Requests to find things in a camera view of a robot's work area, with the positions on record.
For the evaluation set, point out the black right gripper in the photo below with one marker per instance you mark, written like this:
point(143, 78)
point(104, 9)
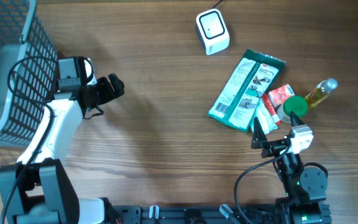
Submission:
point(260, 137)

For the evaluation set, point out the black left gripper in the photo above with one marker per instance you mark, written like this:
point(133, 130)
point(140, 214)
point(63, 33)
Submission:
point(107, 91)

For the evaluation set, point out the teal white small packet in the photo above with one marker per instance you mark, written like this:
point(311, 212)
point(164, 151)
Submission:
point(265, 119)

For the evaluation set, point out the green lid glass jar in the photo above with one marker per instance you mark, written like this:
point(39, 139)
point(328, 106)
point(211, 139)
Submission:
point(296, 104)

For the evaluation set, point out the red tissue pack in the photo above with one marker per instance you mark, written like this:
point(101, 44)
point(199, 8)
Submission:
point(279, 95)

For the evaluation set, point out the green white glove package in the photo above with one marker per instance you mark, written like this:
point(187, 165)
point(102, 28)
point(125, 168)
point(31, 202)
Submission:
point(253, 76)

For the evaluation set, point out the yellow oil bottle silver cap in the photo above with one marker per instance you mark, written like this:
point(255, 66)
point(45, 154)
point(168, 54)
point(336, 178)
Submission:
point(321, 92)

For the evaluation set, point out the red stick sachet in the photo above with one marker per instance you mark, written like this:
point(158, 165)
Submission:
point(271, 109)

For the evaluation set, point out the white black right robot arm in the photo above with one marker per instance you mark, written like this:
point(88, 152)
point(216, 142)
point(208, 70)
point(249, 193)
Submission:
point(304, 184)

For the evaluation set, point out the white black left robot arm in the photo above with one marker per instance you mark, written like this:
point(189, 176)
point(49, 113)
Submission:
point(36, 189)

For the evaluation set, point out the white barcode scanner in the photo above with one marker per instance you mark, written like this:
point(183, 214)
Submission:
point(212, 31)

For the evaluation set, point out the grey plastic mesh basket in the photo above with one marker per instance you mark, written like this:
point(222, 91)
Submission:
point(28, 70)

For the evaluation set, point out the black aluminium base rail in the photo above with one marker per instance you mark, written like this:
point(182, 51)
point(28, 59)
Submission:
point(258, 213)

